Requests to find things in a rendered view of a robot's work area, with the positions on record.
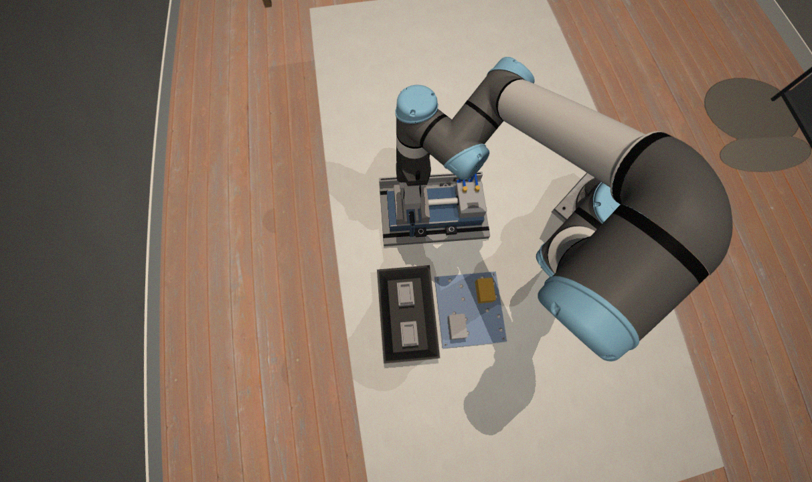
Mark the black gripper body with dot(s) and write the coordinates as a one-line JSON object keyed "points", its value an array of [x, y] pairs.
{"points": [[408, 162]]}

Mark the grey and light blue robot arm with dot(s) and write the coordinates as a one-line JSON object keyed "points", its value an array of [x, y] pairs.
{"points": [[618, 273]]}

